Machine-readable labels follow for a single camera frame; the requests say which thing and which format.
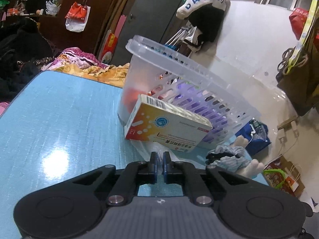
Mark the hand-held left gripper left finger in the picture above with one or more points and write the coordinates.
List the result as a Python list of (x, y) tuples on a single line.
[(155, 165)]

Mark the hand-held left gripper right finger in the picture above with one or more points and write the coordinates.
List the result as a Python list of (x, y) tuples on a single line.
[(165, 165)]

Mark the clear plastic bag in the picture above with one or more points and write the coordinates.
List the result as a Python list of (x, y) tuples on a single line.
[(184, 158)]

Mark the white orange medicine box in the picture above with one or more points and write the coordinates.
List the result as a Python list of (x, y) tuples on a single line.
[(162, 127)]

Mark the orange lid container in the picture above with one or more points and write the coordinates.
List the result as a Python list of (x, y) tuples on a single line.
[(130, 99)]

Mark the purple pad pack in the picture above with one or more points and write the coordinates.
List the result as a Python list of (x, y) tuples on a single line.
[(216, 114)]

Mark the clear plastic basket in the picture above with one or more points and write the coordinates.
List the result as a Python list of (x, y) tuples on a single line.
[(149, 67)]

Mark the striped cloth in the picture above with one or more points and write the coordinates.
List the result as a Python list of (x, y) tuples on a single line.
[(228, 158)]

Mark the white plush toy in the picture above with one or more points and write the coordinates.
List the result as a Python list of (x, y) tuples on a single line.
[(250, 164)]

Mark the blue tote bag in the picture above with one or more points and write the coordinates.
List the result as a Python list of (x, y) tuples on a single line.
[(259, 139)]

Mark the yellow blanket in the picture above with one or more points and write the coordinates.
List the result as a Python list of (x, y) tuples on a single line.
[(99, 73)]

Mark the blue plastic bag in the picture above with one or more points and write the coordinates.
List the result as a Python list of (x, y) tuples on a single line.
[(172, 47)]

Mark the red white bag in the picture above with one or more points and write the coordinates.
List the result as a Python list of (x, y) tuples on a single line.
[(108, 47)]

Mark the metal folding rack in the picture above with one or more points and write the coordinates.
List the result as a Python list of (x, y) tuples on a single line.
[(178, 37)]

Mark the white black garment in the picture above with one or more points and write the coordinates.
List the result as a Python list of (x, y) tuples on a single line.
[(198, 38)]

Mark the floral blanket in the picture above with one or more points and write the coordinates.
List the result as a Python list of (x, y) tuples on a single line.
[(74, 58)]

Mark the pink board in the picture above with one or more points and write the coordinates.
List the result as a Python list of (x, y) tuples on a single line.
[(120, 29)]

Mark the grey door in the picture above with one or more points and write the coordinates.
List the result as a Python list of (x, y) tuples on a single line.
[(154, 12)]

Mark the brown hanging bag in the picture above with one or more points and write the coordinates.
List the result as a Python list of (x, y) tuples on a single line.
[(304, 87)]

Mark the pink blanket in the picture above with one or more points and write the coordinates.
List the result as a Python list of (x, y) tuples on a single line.
[(3, 108)]

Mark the orange white plastic bag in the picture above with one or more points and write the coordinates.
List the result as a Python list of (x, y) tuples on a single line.
[(77, 17)]

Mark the brown wooden wardrobe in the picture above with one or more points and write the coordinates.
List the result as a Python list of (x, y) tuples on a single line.
[(99, 5)]

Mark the black clothes pile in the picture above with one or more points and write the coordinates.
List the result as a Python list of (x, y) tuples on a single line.
[(20, 52)]

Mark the red hanging bag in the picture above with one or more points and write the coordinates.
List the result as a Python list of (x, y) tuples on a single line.
[(297, 23)]

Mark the black monitor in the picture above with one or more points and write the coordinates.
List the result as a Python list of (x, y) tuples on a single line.
[(37, 3)]

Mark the wooden wall bracket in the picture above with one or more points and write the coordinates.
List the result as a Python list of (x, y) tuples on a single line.
[(287, 127)]

